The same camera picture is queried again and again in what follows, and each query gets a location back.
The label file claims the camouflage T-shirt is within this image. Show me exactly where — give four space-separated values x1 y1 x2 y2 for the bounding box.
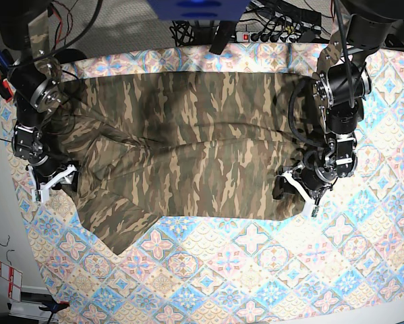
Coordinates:
49 72 305 254

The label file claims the red black clamp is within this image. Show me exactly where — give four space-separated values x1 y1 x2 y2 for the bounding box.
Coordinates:
0 49 22 103

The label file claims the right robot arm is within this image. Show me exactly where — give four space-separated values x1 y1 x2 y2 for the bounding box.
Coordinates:
0 1 77 203

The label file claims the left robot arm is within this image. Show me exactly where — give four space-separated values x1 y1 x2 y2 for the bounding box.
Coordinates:
274 1 404 217

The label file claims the patterned tile tablecloth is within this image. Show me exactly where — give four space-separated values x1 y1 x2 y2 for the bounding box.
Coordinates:
8 49 404 323

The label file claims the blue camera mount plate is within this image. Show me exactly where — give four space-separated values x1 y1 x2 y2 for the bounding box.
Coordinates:
147 0 250 21

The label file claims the black support post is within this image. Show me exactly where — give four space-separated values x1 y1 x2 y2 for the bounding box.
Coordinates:
209 20 237 55

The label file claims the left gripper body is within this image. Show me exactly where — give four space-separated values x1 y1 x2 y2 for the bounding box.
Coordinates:
280 165 335 217

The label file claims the red white label card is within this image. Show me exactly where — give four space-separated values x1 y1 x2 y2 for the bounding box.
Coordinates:
0 261 22 302

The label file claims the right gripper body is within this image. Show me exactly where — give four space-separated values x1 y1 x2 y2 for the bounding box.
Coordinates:
28 161 79 203

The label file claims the blue orange clamp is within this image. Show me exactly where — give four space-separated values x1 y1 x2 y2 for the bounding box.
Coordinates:
38 301 69 314

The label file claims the white power strip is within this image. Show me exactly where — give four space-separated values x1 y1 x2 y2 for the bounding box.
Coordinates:
233 30 322 43

